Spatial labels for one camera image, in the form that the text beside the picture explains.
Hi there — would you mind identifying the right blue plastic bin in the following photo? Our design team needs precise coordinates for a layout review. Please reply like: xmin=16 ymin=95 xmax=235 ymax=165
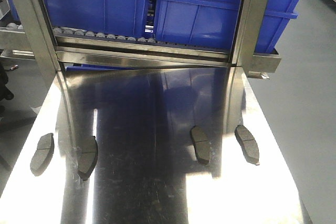
xmin=154 ymin=0 xmax=299 ymax=54

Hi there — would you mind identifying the stainless steel rack frame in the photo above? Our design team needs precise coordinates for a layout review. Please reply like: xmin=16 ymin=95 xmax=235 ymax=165
xmin=1 ymin=0 xmax=280 ymax=86

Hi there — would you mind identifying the blue plastic bin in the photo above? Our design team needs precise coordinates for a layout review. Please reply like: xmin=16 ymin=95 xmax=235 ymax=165
xmin=44 ymin=0 xmax=150 ymax=37
xmin=154 ymin=0 xmax=299 ymax=54

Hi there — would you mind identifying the brake pad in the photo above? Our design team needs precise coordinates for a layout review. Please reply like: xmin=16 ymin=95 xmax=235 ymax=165
xmin=234 ymin=125 xmax=260 ymax=166
xmin=190 ymin=125 xmax=211 ymax=165
xmin=30 ymin=133 xmax=55 ymax=176
xmin=78 ymin=136 xmax=98 ymax=180

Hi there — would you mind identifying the left blue plastic bin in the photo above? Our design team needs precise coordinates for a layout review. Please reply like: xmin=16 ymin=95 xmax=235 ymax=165
xmin=44 ymin=0 xmax=150 ymax=37

